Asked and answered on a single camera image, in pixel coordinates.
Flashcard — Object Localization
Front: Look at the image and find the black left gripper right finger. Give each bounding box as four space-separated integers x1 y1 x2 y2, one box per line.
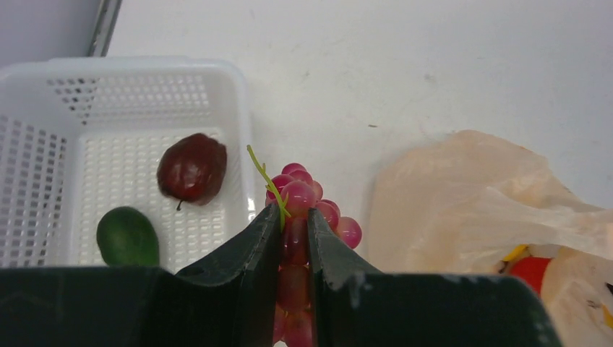
307 209 562 346

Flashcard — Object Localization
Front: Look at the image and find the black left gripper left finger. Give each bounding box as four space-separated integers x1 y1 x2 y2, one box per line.
1 206 280 346

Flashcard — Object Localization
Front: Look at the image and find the green fake avocado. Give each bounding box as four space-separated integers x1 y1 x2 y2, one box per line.
96 206 160 267

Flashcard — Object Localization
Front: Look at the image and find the red fake grape bunch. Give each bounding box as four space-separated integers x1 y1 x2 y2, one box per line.
247 146 363 346

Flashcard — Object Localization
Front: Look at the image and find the dark red fake apple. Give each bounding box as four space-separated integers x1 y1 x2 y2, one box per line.
156 133 228 211

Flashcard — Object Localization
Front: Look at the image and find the translucent orange plastic bag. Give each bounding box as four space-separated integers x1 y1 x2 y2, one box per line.
366 130 612 346

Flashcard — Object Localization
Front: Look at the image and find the red fake strawberry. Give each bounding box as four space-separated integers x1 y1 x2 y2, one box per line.
508 256 552 296

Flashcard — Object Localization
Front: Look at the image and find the white perforated plastic basket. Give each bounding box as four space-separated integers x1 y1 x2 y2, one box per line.
1 56 256 272

